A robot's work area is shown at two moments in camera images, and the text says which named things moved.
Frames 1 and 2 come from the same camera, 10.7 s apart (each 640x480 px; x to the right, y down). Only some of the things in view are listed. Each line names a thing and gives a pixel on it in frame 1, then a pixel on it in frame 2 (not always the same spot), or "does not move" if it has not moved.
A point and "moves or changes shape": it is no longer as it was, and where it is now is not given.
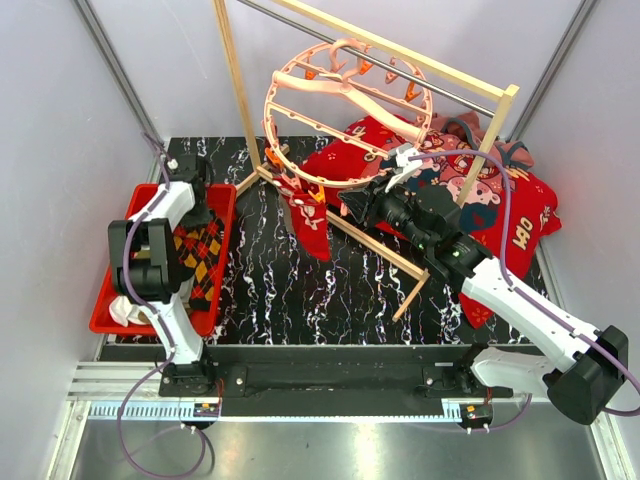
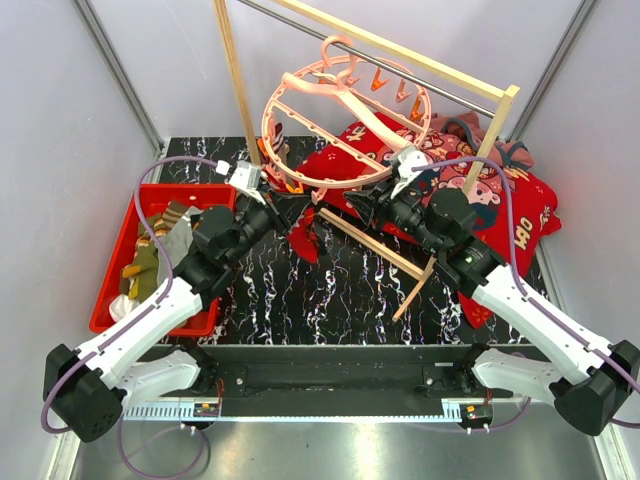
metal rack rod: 372,59 does not move
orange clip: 411,95 to 416,112
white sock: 122,311 does not move
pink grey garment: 466,124 does not move
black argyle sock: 198,238 moves or changes shape
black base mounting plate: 344,373 does not move
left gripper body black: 198,215 to 259,220
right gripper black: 358,201 does not move
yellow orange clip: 321,194 to 299,190
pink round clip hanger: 335,110 moves or changes shape
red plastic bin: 203,321 does not move
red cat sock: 311,226 moves or changes shape
